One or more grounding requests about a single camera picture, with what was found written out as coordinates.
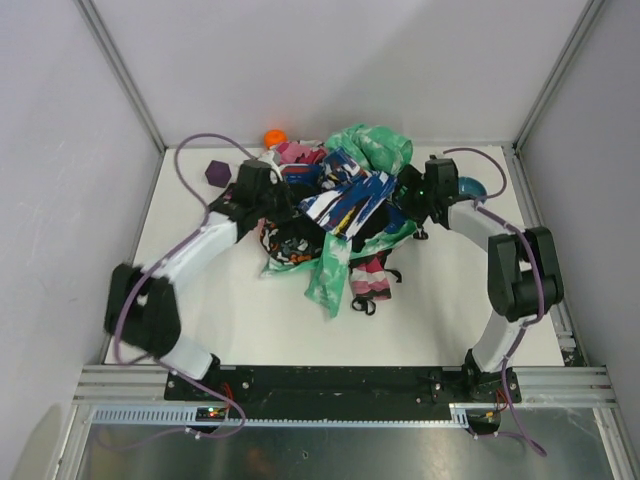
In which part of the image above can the orange ball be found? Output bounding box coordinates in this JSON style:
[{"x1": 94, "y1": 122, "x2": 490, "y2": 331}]
[{"x1": 263, "y1": 129, "x2": 288, "y2": 149}]

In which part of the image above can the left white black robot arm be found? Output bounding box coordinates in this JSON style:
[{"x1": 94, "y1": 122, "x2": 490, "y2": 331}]
[{"x1": 104, "y1": 152, "x2": 293, "y2": 380}]

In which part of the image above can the grey cable duct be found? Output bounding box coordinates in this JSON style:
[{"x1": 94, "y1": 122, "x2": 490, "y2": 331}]
[{"x1": 84, "y1": 403, "x2": 501, "y2": 429}]

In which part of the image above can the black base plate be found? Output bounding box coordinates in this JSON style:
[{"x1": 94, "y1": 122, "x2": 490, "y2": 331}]
[{"x1": 164, "y1": 364, "x2": 521, "y2": 421}]

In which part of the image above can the purple polyhedron block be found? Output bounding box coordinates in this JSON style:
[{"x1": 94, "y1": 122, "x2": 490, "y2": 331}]
[{"x1": 204, "y1": 160, "x2": 232, "y2": 188}]

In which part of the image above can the blue ceramic bowl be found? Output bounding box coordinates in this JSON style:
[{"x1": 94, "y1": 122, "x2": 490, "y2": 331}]
[{"x1": 458, "y1": 176, "x2": 488, "y2": 198}]

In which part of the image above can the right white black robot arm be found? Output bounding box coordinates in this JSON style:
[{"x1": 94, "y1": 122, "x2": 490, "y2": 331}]
[{"x1": 393, "y1": 157, "x2": 564, "y2": 403}]

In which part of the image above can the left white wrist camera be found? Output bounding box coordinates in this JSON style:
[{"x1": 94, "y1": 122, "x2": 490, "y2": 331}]
[{"x1": 258, "y1": 150, "x2": 281, "y2": 177}]

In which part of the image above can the blue white patterned cloth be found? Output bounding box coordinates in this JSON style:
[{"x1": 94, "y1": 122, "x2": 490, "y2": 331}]
[{"x1": 281, "y1": 148, "x2": 396, "y2": 241}]

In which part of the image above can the black orange patterned cloth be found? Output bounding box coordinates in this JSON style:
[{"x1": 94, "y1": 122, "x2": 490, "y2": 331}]
[{"x1": 259, "y1": 217, "x2": 325, "y2": 266}]

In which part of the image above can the pink white patterned cloth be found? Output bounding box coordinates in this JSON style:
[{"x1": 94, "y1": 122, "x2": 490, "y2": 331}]
[{"x1": 274, "y1": 141, "x2": 328, "y2": 165}]

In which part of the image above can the green white tie-dye cloth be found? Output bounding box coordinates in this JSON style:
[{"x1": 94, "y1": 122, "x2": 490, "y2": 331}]
[{"x1": 261, "y1": 124, "x2": 418, "y2": 317}]

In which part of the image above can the pink striped cloth with straps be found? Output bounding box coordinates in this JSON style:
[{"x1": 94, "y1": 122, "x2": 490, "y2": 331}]
[{"x1": 349, "y1": 249, "x2": 403, "y2": 316}]

